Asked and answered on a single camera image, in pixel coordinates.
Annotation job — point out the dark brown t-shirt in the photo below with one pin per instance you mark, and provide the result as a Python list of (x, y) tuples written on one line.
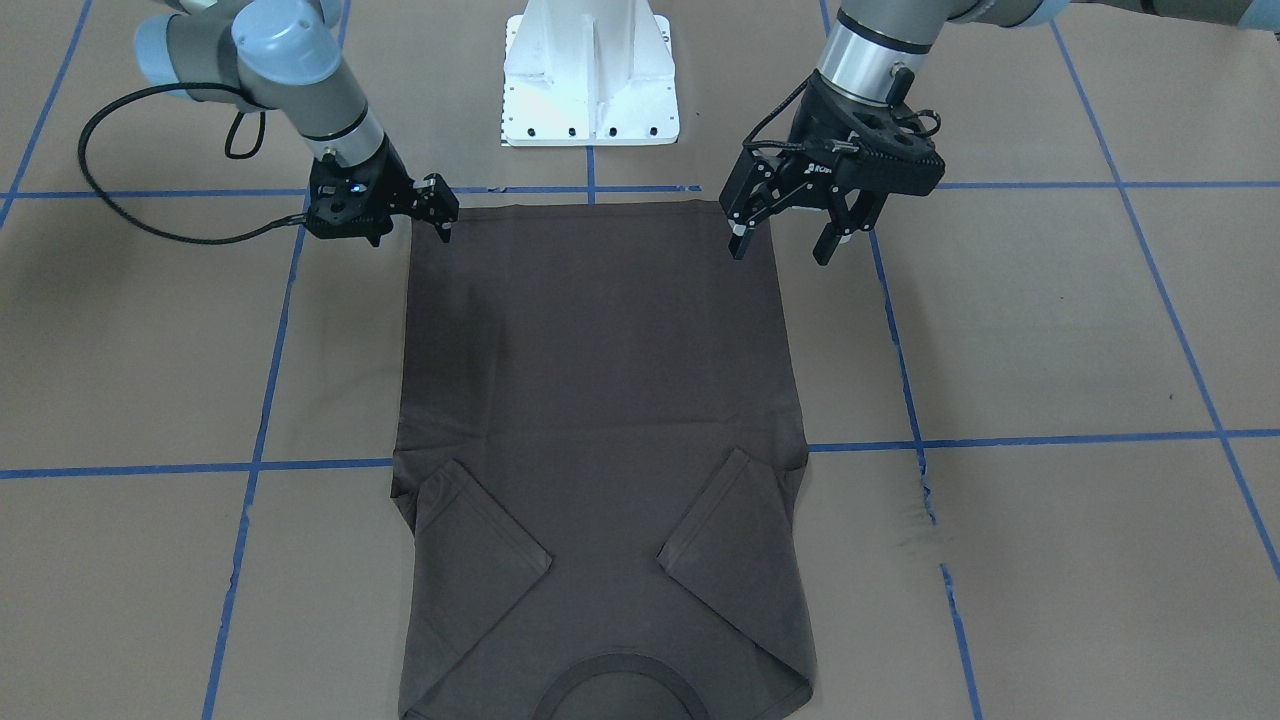
[(598, 454)]

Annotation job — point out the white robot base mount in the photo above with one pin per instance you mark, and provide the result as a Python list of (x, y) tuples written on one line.
[(589, 73)]

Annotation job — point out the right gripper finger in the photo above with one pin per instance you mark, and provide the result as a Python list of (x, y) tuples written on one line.
[(434, 203)]

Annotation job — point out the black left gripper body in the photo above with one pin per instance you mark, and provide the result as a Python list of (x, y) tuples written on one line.
[(808, 172)]

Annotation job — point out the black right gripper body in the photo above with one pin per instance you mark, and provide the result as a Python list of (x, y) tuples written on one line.
[(391, 176)]

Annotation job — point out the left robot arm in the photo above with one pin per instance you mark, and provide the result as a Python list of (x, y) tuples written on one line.
[(871, 38)]

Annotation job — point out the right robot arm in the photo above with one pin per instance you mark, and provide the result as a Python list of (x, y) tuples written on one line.
[(284, 56)]

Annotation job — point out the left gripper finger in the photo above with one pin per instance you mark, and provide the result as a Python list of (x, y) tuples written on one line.
[(746, 211), (845, 220)]

